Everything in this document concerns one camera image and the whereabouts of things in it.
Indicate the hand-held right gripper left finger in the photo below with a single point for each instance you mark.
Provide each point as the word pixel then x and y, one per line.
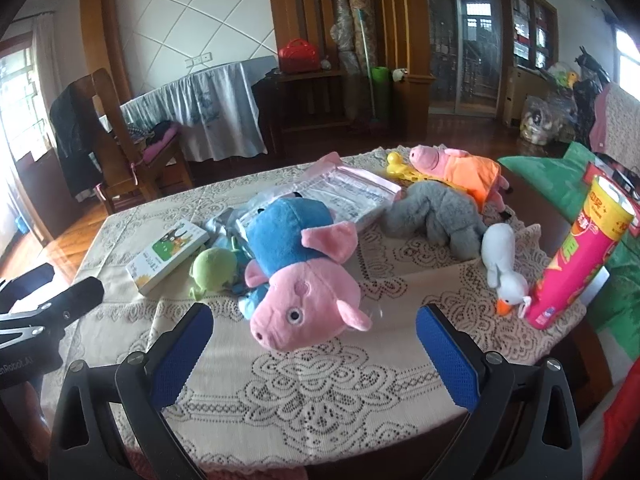
pixel 182 355

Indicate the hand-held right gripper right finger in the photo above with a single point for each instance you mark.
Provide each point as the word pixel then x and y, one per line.
pixel 450 360

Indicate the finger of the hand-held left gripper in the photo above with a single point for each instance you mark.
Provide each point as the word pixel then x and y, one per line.
pixel 75 302
pixel 27 282

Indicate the small light blue plush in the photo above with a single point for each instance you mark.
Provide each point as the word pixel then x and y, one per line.
pixel 246 302

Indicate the small green plush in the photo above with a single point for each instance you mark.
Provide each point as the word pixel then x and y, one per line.
pixel 212 270

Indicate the white green printed box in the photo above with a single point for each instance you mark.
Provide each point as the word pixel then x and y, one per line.
pixel 165 255

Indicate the white goose plush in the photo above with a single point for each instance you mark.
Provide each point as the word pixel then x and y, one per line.
pixel 500 255

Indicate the grey plush animal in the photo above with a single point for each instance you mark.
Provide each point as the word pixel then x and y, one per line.
pixel 440 215

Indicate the blue pink pig plush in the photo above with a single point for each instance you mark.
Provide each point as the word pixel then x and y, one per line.
pixel 290 240

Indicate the clear pink-edged plastic bag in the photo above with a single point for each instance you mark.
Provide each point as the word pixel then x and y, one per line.
pixel 345 190

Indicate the silver plastic packet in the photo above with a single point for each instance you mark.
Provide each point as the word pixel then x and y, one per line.
pixel 225 222

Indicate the pink snack canister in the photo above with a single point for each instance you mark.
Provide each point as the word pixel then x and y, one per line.
pixel 570 270

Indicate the black jacket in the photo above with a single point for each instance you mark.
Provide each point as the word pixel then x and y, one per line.
pixel 72 135

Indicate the wooden chair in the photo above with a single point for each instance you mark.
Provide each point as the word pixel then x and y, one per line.
pixel 107 125

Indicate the pink seat cushion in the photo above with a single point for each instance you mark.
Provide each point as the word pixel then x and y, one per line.
pixel 160 145

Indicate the pink pig plush orange dress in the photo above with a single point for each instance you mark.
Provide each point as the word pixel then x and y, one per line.
pixel 465 170

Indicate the white curtain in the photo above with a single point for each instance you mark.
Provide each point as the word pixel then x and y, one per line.
pixel 45 80

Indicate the yellow duck toy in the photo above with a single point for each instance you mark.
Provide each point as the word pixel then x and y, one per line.
pixel 395 162

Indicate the green cloth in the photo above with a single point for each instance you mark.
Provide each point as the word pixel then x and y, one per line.
pixel 550 172

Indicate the light blue draped cloth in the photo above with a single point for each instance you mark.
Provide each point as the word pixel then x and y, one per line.
pixel 215 105

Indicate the red black box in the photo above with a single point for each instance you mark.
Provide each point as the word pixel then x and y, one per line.
pixel 612 170

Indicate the plastic bag of toys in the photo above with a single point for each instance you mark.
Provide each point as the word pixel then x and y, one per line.
pixel 545 120

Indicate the green bin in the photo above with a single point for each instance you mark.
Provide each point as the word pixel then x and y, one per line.
pixel 382 92

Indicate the dark wooden side table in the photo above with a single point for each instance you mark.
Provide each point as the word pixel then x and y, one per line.
pixel 310 100

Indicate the small white plush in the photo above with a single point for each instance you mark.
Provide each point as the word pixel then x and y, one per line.
pixel 398 75

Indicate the pink lace chair cover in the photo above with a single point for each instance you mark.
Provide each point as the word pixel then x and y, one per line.
pixel 617 115

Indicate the red bag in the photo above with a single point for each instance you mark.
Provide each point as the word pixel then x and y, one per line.
pixel 298 56

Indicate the black bundle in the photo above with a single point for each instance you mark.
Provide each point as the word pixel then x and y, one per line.
pixel 590 67

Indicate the glass sliding door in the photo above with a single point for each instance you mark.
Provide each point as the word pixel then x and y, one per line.
pixel 465 35

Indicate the wooden display cabinet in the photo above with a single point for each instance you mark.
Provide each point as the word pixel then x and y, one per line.
pixel 532 30

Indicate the plastic wrapped roll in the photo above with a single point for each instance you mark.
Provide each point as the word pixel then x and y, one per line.
pixel 342 30

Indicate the brown rolled mat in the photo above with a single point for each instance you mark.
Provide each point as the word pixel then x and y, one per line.
pixel 359 0

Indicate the white wall socket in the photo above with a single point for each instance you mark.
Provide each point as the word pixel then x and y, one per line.
pixel 197 60

